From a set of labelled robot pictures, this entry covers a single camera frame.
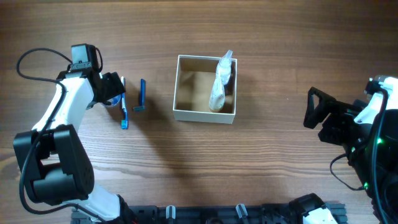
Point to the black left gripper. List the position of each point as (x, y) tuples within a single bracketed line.
[(114, 85)]

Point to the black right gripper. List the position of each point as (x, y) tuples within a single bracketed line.
[(341, 114)]

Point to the cotton swab tub blue label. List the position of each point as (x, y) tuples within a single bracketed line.
[(112, 102)]

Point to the clear foamy liquid bottle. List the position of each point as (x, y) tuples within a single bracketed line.
[(223, 69)]

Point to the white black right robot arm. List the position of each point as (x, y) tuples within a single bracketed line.
[(370, 148)]

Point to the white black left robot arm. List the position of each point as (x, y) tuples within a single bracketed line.
[(56, 172)]

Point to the blue disposable razor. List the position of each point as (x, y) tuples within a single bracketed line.
[(142, 96)]

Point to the blue white toothbrush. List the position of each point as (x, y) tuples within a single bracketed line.
[(125, 121)]

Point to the white open cardboard box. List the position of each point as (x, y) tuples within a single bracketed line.
[(194, 80)]

